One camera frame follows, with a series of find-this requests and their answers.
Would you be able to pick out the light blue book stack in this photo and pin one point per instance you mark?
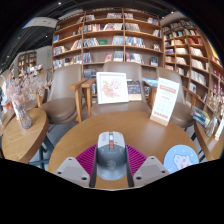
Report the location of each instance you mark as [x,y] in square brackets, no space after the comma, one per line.
[150,81]

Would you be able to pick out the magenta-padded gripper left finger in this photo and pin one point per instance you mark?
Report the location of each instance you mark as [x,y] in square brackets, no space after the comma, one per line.
[85,160]

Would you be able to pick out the glass vase with pale flowers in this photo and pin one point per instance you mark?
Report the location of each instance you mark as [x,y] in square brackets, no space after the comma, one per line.
[211,126]

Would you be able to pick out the white framed flower picture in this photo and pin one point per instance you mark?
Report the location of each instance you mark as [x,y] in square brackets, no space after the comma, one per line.
[112,87]

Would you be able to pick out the dark covered book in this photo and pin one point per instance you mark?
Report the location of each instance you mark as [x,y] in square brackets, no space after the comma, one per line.
[134,89]

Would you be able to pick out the stack of books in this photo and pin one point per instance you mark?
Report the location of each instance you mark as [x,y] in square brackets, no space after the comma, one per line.
[201,116]

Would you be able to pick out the round light blue mouse pad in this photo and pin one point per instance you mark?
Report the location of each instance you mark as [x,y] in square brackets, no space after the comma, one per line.
[181,158]

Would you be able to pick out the curved wooden bookshelf with books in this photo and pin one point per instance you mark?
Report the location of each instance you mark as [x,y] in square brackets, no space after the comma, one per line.
[190,53]

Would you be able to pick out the small white table sign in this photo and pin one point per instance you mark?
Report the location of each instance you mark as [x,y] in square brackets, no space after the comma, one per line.
[220,128]

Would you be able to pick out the round wooden side table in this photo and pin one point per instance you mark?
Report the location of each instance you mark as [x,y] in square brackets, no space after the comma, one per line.
[23,140]
[213,145]

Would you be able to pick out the wide wooden bookshelf with books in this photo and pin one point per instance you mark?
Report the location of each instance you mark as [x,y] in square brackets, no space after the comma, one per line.
[106,33]

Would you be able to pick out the glass vase with pink flowers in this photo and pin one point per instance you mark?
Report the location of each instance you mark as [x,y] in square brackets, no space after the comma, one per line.
[24,116]

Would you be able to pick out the small distant wooden bookshelf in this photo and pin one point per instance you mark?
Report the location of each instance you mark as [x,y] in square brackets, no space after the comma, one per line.
[27,60]

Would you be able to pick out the white red sign stand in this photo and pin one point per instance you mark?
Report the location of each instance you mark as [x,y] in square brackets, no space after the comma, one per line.
[165,101]

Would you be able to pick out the beige padded wooden armchair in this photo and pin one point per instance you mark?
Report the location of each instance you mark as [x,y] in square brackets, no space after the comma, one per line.
[181,113]
[63,100]
[42,78]
[133,70]

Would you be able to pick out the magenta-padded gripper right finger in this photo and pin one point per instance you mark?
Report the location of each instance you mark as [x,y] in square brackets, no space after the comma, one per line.
[138,160]

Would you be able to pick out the white hanging ceiling sign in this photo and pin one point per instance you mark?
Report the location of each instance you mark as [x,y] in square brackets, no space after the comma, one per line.
[40,22]

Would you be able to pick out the grey computer mouse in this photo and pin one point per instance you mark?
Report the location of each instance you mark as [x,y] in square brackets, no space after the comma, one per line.
[111,156]

